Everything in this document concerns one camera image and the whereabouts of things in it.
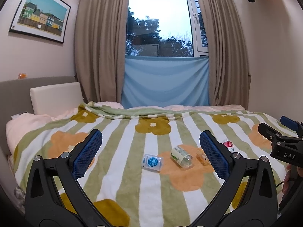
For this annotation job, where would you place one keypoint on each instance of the window with white frame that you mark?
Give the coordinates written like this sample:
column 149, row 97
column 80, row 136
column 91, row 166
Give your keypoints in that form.
column 165, row 28

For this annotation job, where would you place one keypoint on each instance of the left beige curtain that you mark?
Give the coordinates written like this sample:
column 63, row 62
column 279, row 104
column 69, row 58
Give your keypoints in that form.
column 99, row 48

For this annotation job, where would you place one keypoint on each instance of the person's right hand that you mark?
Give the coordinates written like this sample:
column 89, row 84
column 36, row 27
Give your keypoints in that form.
column 286, row 180

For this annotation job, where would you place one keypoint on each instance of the green label plastic cup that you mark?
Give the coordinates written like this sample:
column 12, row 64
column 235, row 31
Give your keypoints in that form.
column 181, row 157

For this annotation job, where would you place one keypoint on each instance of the framed houses picture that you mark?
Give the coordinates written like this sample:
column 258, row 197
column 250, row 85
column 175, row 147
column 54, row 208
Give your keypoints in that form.
column 45, row 19

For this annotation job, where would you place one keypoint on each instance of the small orange object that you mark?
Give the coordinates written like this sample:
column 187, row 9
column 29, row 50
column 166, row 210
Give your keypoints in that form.
column 22, row 76

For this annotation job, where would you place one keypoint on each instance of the white cushion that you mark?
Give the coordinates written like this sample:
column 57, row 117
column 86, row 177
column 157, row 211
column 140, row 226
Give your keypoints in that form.
column 54, row 100

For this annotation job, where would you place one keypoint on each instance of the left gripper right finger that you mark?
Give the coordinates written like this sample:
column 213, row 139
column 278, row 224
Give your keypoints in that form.
column 248, row 195

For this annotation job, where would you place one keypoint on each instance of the blue cloth under window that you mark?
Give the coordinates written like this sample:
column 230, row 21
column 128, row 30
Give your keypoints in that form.
column 160, row 81

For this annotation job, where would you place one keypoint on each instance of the red label plastic cup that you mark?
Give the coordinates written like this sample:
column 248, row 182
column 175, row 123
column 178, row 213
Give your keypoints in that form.
column 229, row 145

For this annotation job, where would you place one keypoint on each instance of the floral striped fleece blanket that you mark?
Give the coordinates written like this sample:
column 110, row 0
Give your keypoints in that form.
column 115, row 182

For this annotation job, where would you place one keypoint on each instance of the right beige curtain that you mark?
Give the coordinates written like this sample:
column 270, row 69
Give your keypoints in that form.
column 229, row 79

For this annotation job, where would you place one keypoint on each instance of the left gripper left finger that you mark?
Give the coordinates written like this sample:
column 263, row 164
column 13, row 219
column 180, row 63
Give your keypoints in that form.
column 54, row 196

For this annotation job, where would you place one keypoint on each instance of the orange print clear cup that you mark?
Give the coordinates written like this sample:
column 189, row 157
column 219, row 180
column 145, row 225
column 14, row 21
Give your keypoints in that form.
column 201, row 156

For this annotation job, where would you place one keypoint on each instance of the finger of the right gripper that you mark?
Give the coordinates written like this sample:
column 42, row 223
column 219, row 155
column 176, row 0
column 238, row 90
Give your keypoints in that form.
column 291, row 124
column 272, row 135

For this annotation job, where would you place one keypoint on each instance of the beige curtain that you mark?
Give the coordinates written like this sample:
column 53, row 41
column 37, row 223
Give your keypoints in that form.
column 229, row 79
column 99, row 48

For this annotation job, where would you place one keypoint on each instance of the grey bed headboard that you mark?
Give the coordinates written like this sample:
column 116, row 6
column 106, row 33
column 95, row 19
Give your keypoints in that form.
column 15, row 99

